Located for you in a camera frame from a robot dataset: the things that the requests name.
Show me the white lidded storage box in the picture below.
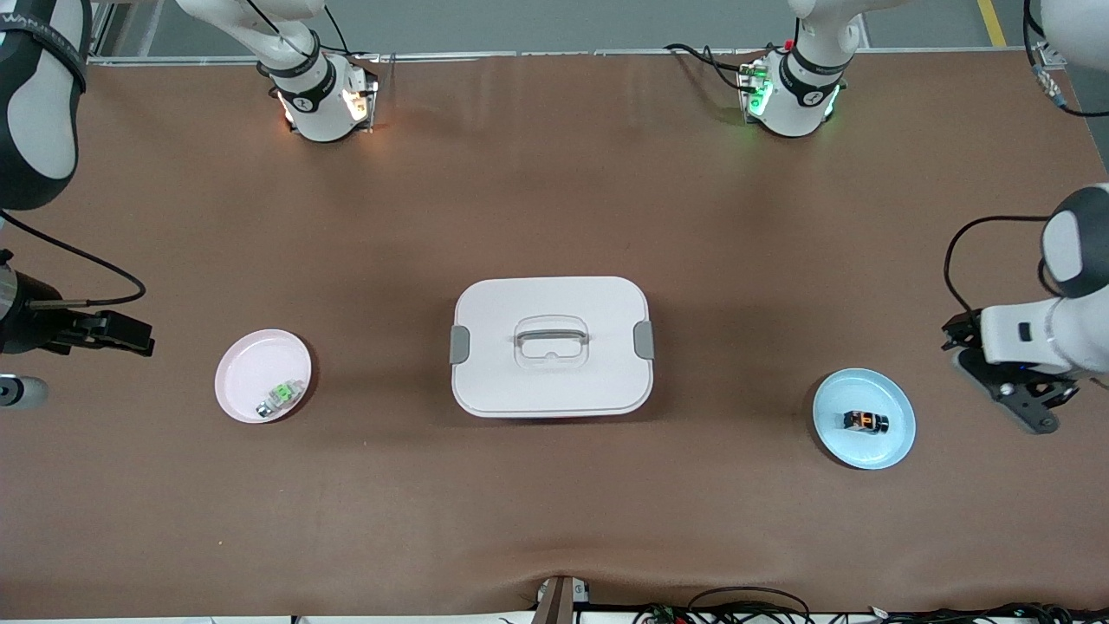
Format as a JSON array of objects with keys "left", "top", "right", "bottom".
[{"left": 449, "top": 276, "right": 657, "bottom": 419}]

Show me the light blue round plate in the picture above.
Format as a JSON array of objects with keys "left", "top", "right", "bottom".
[{"left": 812, "top": 367, "right": 918, "bottom": 471}]

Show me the pink round plate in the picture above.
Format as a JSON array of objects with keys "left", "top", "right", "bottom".
[{"left": 214, "top": 328, "right": 314, "bottom": 425}]

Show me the brown table cover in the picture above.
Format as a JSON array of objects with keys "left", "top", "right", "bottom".
[{"left": 0, "top": 50, "right": 1109, "bottom": 620}]

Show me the green and silver switch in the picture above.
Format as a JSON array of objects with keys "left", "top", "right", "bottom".
[{"left": 256, "top": 379, "right": 306, "bottom": 419}]

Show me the black cable bundle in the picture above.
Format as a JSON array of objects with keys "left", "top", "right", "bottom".
[
  {"left": 631, "top": 586, "right": 815, "bottom": 624},
  {"left": 866, "top": 601, "right": 1109, "bottom": 624}
]

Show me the aluminium frame profile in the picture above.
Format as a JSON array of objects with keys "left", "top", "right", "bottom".
[{"left": 87, "top": 0, "right": 120, "bottom": 67}]

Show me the black right arm base cable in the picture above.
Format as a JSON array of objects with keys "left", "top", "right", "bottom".
[{"left": 322, "top": 7, "right": 382, "bottom": 88}]

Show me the black arm base cable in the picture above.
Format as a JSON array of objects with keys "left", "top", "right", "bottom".
[
  {"left": 322, "top": 7, "right": 382, "bottom": 88},
  {"left": 664, "top": 42, "right": 756, "bottom": 94}
]

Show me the black left arm base cable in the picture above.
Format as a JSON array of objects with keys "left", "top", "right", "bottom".
[{"left": 664, "top": 42, "right": 756, "bottom": 94}]

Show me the grey box lid handle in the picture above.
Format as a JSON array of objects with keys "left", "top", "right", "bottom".
[{"left": 515, "top": 317, "right": 591, "bottom": 348}]

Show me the aluminium table edge rail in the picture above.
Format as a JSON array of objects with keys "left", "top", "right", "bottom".
[{"left": 87, "top": 45, "right": 1041, "bottom": 68}]

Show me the grey camera stand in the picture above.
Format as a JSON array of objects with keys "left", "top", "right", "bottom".
[{"left": 531, "top": 574, "right": 592, "bottom": 624}]

